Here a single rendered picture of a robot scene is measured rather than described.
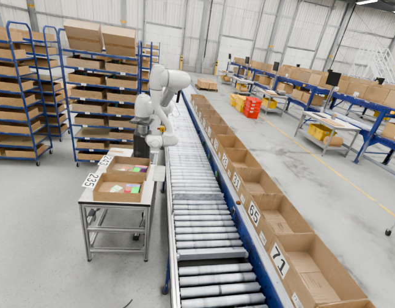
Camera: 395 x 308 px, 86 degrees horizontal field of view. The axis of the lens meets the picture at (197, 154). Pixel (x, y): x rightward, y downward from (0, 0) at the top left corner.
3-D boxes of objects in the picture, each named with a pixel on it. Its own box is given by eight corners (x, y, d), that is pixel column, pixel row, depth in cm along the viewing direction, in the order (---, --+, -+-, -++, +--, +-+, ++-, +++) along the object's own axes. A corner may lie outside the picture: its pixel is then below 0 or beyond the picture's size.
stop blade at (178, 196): (173, 200, 193) (174, 192, 189) (222, 200, 202) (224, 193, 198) (173, 201, 192) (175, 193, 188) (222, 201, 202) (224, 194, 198)
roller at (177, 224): (172, 224, 170) (172, 220, 167) (233, 223, 180) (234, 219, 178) (172, 229, 165) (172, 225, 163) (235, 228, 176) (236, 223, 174)
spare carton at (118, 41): (101, 32, 265) (104, 24, 273) (105, 53, 290) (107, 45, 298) (134, 37, 273) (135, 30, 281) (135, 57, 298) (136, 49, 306)
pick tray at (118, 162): (114, 163, 229) (114, 155, 225) (150, 166, 233) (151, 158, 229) (106, 178, 204) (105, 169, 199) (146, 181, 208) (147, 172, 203)
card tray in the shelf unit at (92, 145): (76, 147, 329) (76, 142, 325) (82, 139, 356) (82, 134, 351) (104, 149, 338) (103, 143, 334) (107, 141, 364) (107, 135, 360)
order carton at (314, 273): (266, 252, 136) (274, 233, 128) (306, 250, 142) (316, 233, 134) (302, 324, 102) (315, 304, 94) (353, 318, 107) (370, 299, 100)
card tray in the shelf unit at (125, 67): (105, 70, 285) (104, 62, 280) (110, 68, 311) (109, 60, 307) (136, 74, 293) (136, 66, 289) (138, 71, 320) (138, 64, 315)
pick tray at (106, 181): (103, 181, 199) (101, 172, 194) (144, 183, 205) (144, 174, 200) (93, 201, 174) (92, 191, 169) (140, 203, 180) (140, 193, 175)
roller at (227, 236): (172, 238, 158) (173, 233, 156) (238, 235, 169) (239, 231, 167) (173, 243, 154) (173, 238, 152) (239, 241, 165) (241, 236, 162)
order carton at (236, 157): (220, 161, 239) (222, 148, 231) (244, 162, 245) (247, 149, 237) (230, 181, 204) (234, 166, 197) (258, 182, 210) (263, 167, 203)
